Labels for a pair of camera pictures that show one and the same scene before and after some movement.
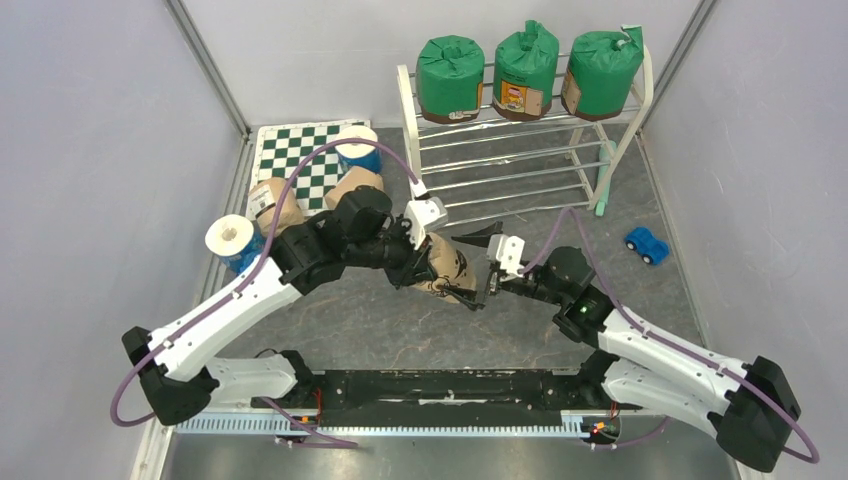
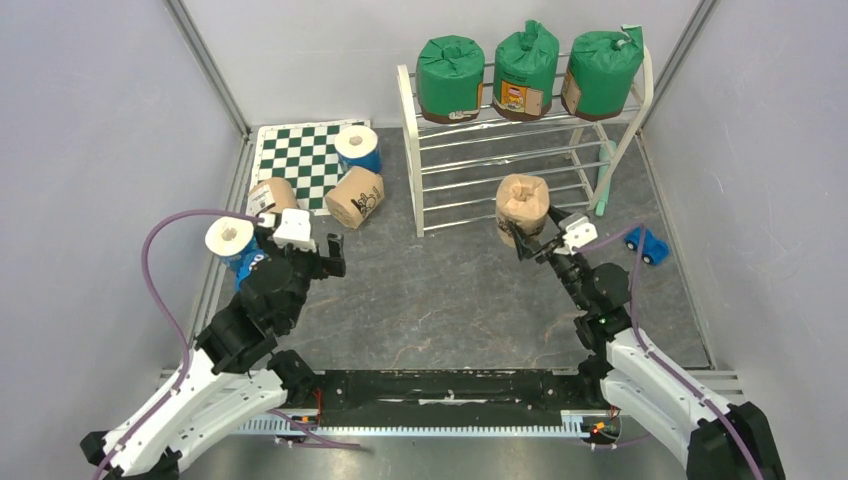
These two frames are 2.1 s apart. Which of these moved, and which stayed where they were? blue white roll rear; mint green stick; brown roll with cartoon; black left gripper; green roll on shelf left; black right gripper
Moved: black left gripper; black right gripper
Stayed: blue white roll rear; mint green stick; brown roll with cartoon; green roll on shelf left
